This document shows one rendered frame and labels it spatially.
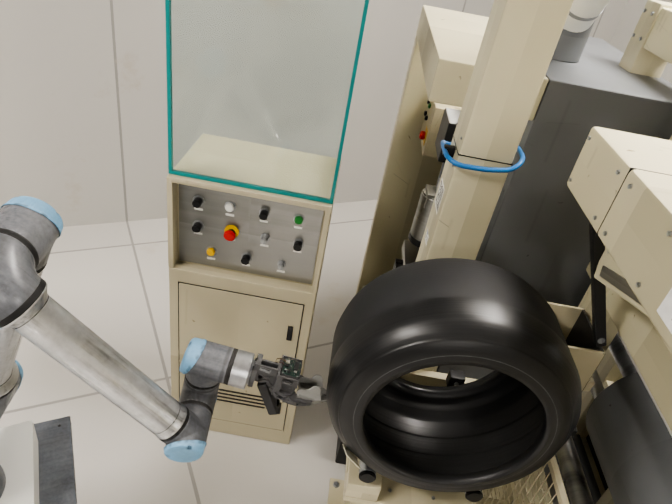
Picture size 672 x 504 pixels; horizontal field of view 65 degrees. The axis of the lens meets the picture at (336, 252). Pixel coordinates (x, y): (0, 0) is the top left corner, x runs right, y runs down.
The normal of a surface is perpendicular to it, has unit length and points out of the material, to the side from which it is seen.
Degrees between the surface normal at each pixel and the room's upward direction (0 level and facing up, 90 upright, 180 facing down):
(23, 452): 5
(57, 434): 0
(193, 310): 90
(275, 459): 0
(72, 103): 90
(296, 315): 90
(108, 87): 90
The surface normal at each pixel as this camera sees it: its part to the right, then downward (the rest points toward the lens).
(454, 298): -0.07, -0.84
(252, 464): 0.16, -0.82
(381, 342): -0.51, -0.15
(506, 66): -0.09, 0.54
